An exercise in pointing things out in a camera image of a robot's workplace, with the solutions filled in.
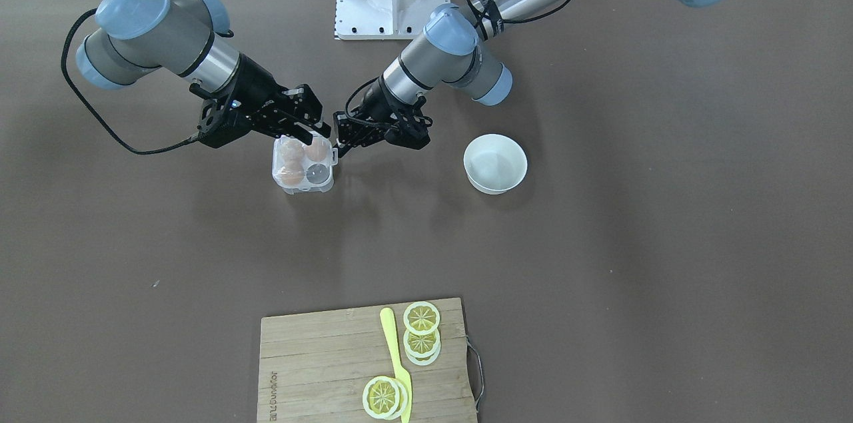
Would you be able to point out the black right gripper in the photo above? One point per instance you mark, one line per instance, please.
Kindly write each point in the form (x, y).
(257, 85)

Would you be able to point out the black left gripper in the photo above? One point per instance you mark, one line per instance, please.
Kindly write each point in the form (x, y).
(378, 102)

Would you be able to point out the clear plastic egg box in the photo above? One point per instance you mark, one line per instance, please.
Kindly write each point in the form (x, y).
(318, 176)

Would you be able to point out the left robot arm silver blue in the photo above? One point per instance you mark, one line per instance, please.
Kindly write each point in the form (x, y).
(452, 50)

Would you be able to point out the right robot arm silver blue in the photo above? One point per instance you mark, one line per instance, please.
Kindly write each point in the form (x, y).
(190, 38)

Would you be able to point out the light brown egg in box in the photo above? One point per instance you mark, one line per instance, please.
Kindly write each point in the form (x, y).
(290, 176)

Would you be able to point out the white round bowl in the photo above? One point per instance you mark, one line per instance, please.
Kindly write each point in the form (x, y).
(494, 164)

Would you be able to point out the yellow plastic knife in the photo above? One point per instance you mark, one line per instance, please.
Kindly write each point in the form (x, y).
(389, 328)

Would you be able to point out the wooden cutting board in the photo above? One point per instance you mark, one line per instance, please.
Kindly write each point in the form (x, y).
(313, 367)

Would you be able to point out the lemon slice mid board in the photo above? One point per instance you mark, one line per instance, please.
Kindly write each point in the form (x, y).
(385, 398)

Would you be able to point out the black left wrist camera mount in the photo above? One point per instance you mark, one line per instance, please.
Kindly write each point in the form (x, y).
(410, 129)

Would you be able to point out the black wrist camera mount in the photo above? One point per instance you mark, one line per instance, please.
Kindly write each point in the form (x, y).
(220, 122)
(410, 129)

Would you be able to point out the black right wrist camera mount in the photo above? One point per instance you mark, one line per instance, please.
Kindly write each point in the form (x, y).
(220, 122)

